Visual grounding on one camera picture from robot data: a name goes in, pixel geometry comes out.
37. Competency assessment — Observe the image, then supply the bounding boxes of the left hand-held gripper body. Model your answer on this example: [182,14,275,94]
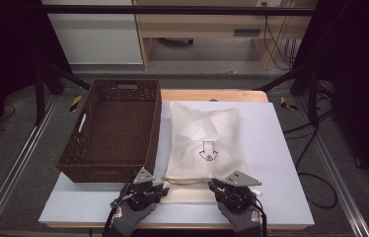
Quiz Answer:
[120,166,158,212]

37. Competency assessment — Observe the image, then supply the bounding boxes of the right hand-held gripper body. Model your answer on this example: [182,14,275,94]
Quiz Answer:
[214,170,262,215]

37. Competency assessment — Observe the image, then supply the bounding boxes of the brown woven basket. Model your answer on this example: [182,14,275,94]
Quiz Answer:
[55,78,163,184]

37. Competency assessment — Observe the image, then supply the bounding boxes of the cream mesh laundry bag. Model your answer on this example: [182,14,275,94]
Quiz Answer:
[162,101,250,204]

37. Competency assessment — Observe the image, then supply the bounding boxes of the person's right hand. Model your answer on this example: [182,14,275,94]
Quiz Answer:
[218,202,262,233]

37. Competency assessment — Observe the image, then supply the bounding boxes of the person's left hand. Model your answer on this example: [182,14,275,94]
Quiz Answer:
[108,200,158,237]

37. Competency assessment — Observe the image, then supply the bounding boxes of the white table board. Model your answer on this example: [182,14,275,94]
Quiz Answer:
[37,100,315,227]

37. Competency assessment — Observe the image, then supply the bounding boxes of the wooden table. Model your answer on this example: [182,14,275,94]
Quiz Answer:
[45,88,309,230]

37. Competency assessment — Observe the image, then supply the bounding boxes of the black metal stand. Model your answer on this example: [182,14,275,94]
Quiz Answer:
[257,63,321,128]
[34,63,92,126]

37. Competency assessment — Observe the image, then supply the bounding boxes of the white cabinet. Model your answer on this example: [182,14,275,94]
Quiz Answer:
[40,0,144,66]

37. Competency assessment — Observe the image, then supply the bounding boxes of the black curtain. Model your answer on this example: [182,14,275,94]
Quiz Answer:
[294,0,369,200]
[0,0,72,151]

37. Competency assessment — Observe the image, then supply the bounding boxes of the light wooden desk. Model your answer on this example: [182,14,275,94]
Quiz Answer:
[132,0,318,71]

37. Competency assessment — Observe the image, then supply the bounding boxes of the black horizontal bar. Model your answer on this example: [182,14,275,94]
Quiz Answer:
[42,4,315,17]

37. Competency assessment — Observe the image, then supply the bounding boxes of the right hand-held gripper cable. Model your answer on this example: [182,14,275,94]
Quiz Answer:
[247,193,268,237]

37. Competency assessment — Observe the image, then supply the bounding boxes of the straight black floor cable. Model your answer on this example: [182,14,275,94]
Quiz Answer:
[282,111,335,141]

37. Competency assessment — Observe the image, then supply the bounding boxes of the yellow-handled tool right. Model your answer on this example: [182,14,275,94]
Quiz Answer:
[279,96,299,113]

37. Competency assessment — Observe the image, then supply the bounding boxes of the yellow-handled tool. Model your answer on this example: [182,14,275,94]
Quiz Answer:
[279,96,299,113]
[69,95,84,113]

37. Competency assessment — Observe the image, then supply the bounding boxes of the looped black floor cable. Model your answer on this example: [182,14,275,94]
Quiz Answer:
[295,129,339,210]

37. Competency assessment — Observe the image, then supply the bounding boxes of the aluminium floor rail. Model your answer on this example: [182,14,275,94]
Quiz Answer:
[0,95,60,237]
[295,98,369,237]

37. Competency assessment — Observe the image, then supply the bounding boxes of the yellow-handled tool left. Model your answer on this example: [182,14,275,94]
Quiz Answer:
[69,95,84,113]

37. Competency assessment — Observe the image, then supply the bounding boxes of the thin black floor cable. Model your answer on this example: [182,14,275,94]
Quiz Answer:
[0,104,16,123]

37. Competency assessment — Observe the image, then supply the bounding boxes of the hanging black desk cables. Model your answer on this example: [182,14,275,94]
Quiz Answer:
[263,15,298,71]

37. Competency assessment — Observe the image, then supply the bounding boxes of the white wall socket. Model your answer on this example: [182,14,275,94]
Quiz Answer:
[256,0,281,8]

